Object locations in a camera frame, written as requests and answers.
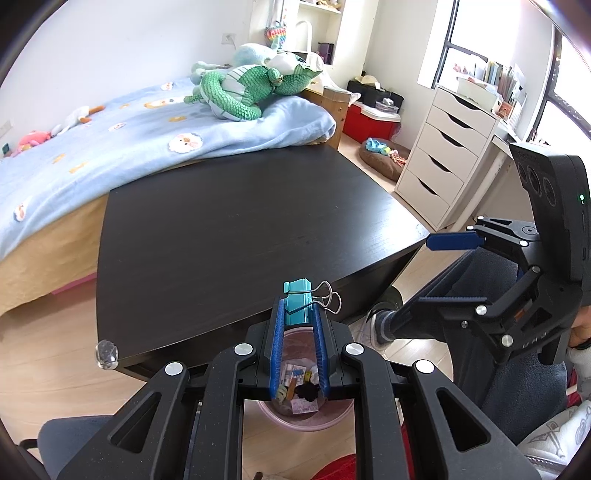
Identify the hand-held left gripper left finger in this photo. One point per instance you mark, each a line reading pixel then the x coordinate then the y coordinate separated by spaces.
pixel 276 350

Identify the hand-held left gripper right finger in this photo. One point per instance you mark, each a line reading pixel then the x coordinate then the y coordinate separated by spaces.
pixel 322 355

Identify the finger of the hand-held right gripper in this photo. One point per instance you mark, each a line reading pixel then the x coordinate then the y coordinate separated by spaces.
pixel 452 241
pixel 461 309

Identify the blue binder clip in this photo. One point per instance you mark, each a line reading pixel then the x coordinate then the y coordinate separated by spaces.
pixel 298 304

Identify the pink ribbed waste bin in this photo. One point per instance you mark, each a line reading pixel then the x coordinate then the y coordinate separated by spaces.
pixel 300 422

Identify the person's right hand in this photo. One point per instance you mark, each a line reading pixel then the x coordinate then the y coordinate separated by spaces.
pixel 582 327

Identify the person's right leg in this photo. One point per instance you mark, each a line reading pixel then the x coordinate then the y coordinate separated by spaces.
pixel 466 286

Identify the black sock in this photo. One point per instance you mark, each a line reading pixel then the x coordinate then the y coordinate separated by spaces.
pixel 307 392

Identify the pale fluffy slipper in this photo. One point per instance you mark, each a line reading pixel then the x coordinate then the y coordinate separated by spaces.
pixel 367 330

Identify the purple printed box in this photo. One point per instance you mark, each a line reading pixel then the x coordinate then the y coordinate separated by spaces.
pixel 305 406

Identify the white drawer cabinet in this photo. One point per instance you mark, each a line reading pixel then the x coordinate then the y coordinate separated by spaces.
pixel 438 161

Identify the white desk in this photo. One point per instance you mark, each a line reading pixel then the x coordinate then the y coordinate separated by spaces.
pixel 501 143

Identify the orange pet toy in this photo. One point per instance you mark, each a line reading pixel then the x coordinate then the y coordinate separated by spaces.
pixel 399 155

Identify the brown pet bed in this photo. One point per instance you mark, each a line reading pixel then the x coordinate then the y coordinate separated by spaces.
pixel 383 166

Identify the red cloth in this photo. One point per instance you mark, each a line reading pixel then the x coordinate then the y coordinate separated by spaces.
pixel 341 468

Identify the blue pet toy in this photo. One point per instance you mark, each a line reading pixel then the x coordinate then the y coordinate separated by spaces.
pixel 376 146

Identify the red cooler box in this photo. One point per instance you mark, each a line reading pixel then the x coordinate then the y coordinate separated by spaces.
pixel 369 127

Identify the white storage box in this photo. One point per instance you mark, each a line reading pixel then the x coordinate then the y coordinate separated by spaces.
pixel 478 92

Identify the row of books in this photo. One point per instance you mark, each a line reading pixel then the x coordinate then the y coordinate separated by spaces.
pixel 503 81

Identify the black bag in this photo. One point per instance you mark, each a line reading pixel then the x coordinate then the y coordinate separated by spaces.
pixel 374 99

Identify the person's white printed shirt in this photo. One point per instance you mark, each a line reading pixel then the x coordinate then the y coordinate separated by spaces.
pixel 558 443

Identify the clear table corner guard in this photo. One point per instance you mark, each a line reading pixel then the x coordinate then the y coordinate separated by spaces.
pixel 107 354

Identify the wooden headboard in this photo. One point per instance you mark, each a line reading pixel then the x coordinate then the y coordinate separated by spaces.
pixel 334 110

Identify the straw hat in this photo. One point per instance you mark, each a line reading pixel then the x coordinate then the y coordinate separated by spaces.
pixel 367 80

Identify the dark framed window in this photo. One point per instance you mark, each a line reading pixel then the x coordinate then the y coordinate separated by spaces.
pixel 475 27

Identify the white shelf unit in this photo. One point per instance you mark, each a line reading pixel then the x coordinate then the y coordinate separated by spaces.
pixel 355 37

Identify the dark purple box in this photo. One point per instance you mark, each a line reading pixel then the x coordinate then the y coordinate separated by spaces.
pixel 326 53

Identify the grey chair seat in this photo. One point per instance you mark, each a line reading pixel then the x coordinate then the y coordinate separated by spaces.
pixel 69 443

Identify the beige bed base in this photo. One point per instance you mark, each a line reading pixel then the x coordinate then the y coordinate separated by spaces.
pixel 46 258

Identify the light blue printed blanket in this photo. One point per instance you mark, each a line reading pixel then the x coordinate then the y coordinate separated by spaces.
pixel 138 138

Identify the green dragon plush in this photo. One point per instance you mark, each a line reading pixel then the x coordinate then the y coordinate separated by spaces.
pixel 235 92

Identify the row of small plush toys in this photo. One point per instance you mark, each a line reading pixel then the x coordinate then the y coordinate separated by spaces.
pixel 323 3

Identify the rainbow hanging toy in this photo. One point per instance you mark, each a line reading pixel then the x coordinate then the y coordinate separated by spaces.
pixel 275 34

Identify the light blue plush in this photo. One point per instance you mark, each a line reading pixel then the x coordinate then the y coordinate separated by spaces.
pixel 251 53

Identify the white duck plush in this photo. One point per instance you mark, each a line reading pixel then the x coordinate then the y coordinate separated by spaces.
pixel 74 117

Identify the pink plush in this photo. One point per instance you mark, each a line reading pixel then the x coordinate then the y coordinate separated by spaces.
pixel 32 141

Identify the small picture frame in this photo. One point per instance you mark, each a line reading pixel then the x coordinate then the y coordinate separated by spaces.
pixel 505 110

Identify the white wall socket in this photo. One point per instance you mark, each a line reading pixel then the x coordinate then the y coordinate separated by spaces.
pixel 229 38

